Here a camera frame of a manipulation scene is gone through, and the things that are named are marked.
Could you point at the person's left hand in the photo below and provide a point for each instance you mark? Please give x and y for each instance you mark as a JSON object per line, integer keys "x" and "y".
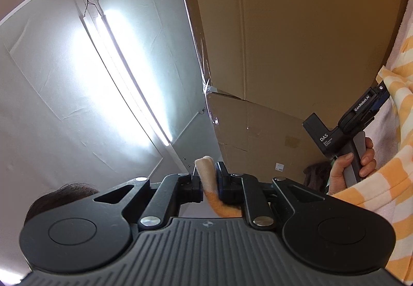
{"x": 335, "y": 176}

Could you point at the person's head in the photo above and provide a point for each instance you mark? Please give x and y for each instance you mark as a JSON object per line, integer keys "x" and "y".
{"x": 58, "y": 199}

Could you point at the ceiling tube light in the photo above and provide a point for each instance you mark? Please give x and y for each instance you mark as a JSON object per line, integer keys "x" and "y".
{"x": 129, "y": 79}

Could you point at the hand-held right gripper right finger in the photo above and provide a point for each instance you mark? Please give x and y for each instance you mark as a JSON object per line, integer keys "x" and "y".
{"x": 226, "y": 189}

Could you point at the large labelled cardboard box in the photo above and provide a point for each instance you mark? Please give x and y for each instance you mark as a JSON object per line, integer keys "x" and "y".
{"x": 306, "y": 31}

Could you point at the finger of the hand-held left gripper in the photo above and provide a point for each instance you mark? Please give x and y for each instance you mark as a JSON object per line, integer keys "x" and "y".
{"x": 382, "y": 92}

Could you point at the cardboard box with small label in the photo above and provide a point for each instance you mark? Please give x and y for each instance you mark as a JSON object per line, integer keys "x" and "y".
{"x": 258, "y": 137}

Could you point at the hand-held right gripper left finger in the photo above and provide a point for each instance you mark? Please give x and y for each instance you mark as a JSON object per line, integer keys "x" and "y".
{"x": 195, "y": 187}

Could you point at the orange white striped shirt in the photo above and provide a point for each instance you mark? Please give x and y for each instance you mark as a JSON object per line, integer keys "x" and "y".
{"x": 387, "y": 182}

